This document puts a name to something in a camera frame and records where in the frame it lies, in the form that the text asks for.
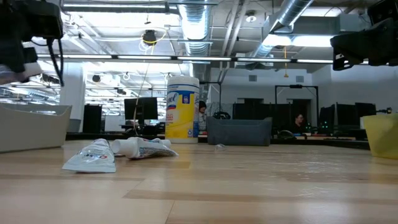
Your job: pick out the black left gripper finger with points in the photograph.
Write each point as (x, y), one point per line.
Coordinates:
(12, 56)
(31, 55)

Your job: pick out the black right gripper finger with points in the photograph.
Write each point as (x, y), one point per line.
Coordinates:
(357, 56)
(351, 40)

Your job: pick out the dark monitor row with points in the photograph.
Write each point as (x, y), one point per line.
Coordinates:
(348, 115)

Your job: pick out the white building pillar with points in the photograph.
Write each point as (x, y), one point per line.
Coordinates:
(72, 102)

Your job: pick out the light grey plastic bin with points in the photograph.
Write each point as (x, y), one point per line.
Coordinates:
(31, 130)

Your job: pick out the yellow plastic bin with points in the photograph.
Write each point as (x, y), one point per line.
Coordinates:
(382, 137)

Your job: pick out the black cabinet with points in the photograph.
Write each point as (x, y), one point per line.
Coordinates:
(92, 118)

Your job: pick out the person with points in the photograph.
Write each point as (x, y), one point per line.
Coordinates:
(299, 123)
(202, 115)

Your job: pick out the white ceiling sensor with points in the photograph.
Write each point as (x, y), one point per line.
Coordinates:
(251, 16)

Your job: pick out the black overhead light bar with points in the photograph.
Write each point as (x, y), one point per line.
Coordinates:
(233, 59)

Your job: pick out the black desktop monitor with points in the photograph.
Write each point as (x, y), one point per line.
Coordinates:
(141, 108)

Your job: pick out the dark grey plastic bin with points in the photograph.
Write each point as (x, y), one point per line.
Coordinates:
(239, 132)

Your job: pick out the yellow disinfecting wipes canister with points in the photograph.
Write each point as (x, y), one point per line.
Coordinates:
(182, 118)

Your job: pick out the clear plastic razor cap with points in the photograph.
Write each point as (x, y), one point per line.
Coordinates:
(220, 147)

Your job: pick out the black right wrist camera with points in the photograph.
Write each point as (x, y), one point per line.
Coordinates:
(384, 12)

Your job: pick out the silver ventilation duct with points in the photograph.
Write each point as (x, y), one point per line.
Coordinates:
(292, 11)
(195, 28)

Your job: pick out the black stand frame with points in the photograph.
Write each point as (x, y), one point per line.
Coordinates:
(297, 86)

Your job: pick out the black table frame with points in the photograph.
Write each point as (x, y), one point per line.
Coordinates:
(326, 142)

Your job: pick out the black overhead camera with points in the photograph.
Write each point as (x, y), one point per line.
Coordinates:
(149, 37)

